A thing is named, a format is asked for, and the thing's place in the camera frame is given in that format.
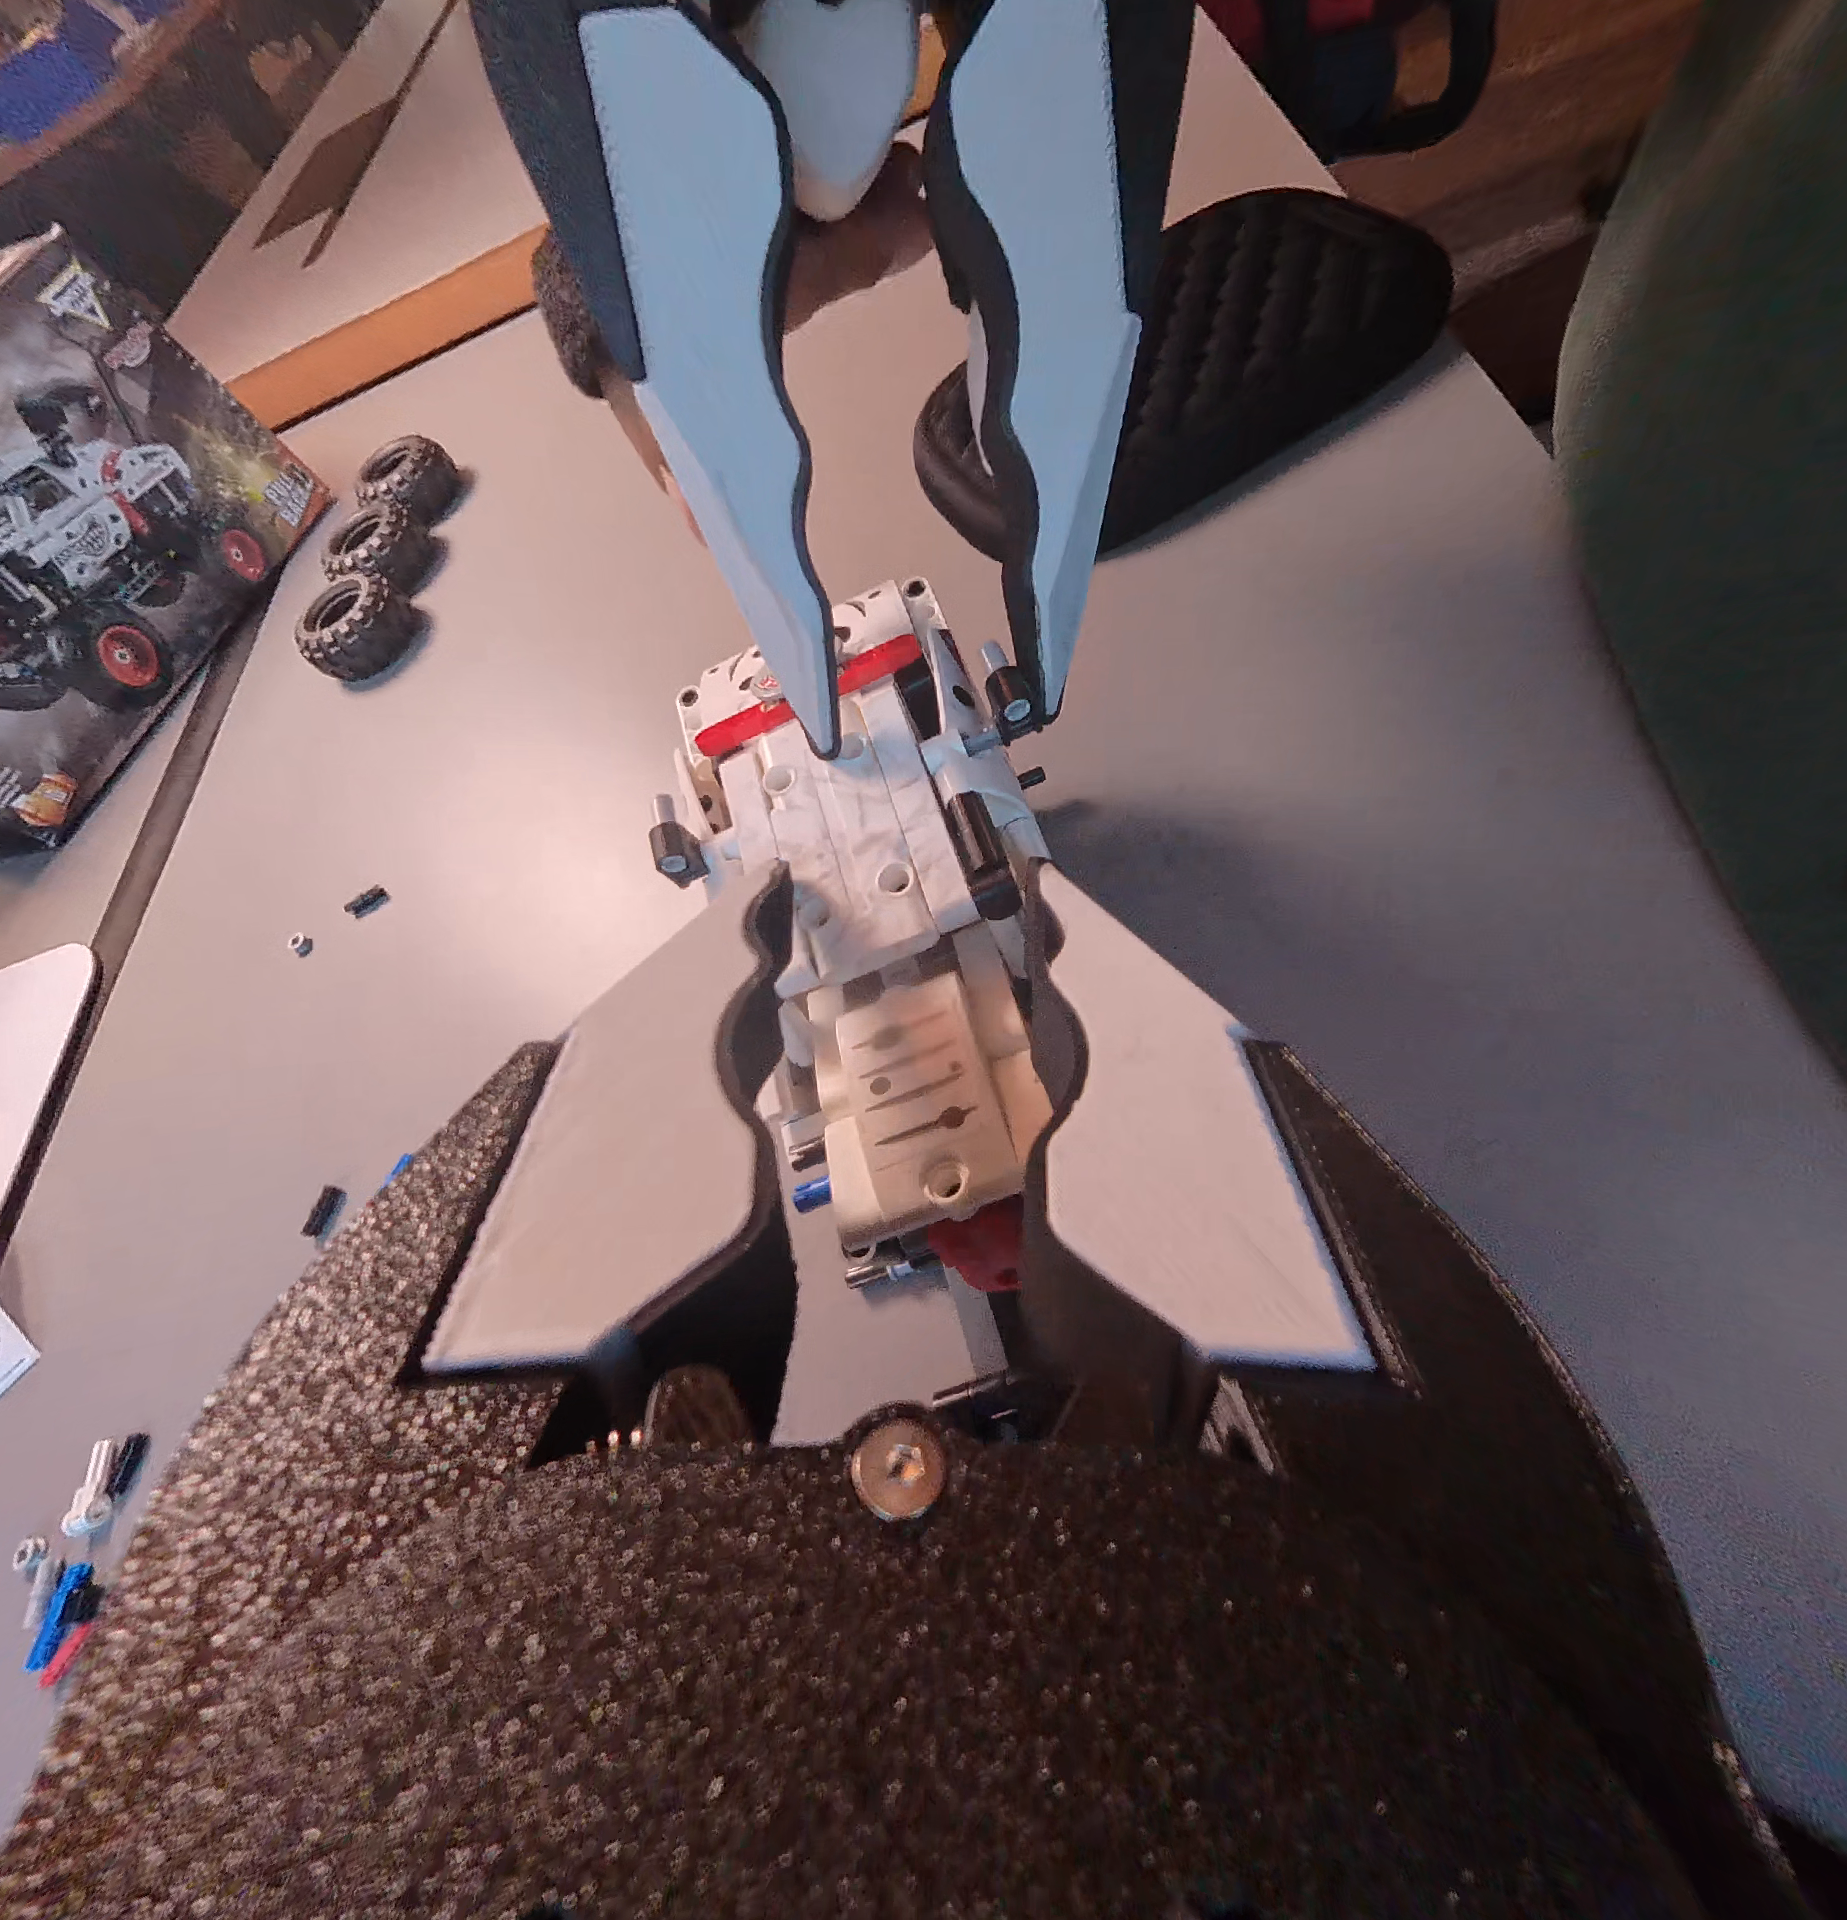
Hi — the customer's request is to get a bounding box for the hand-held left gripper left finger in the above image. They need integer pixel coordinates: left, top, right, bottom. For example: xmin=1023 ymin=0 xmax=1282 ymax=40
xmin=420 ymin=860 xmax=794 ymax=1378

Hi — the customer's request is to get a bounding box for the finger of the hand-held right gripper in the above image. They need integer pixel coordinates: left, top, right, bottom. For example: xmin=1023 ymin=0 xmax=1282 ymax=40
xmin=928 ymin=0 xmax=1145 ymax=736
xmin=577 ymin=5 xmax=848 ymax=758

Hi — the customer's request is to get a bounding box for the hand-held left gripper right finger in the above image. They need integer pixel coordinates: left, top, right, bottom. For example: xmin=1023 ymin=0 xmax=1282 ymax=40
xmin=1017 ymin=860 xmax=1378 ymax=1373

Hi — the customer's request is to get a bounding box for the white lego truck model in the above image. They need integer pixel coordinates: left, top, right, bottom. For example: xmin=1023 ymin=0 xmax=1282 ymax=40
xmin=648 ymin=579 xmax=1081 ymax=1425

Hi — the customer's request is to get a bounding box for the small black lego connector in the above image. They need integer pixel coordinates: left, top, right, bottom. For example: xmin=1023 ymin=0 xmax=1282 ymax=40
xmin=979 ymin=642 xmax=1048 ymax=748

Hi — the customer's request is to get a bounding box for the black lego tyre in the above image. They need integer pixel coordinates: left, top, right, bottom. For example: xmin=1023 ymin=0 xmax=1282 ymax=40
xmin=317 ymin=498 xmax=439 ymax=593
xmin=356 ymin=437 xmax=468 ymax=525
xmin=289 ymin=574 xmax=426 ymax=683

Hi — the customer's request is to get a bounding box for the lego set box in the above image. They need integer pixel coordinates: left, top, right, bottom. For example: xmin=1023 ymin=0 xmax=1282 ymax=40
xmin=0 ymin=221 xmax=335 ymax=872

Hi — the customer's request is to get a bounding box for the person's right hand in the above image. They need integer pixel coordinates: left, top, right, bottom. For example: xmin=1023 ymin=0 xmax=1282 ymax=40
xmin=598 ymin=369 xmax=716 ymax=545

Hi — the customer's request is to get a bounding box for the grey table with black inset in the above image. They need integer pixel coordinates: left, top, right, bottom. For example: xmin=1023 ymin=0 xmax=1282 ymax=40
xmin=167 ymin=0 xmax=567 ymax=429

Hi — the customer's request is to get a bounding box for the white booklet stand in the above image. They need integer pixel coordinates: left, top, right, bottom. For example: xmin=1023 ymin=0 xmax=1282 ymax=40
xmin=0 ymin=940 xmax=101 ymax=1247

